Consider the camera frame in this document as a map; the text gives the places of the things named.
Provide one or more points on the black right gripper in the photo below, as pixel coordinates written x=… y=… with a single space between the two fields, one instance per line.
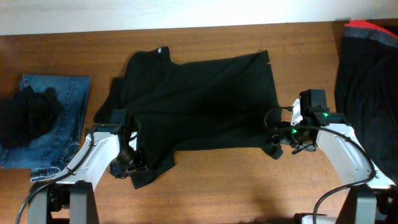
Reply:
x=282 y=135

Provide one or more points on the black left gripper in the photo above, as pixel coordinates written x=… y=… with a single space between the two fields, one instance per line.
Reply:
x=140 y=165

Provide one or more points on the dark green polo shirt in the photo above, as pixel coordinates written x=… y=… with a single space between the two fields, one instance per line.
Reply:
x=215 y=104

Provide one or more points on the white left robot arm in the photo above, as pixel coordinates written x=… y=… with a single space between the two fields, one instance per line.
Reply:
x=69 y=197

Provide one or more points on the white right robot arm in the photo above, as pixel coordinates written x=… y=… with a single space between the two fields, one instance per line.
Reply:
x=372 y=196

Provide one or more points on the black bag with red trim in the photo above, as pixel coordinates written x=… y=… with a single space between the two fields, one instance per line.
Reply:
x=366 y=89

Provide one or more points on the blue denim jeans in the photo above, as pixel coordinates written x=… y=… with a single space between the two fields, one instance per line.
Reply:
x=47 y=155

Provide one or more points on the black crumpled garment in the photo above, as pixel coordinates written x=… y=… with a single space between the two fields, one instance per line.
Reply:
x=27 y=116

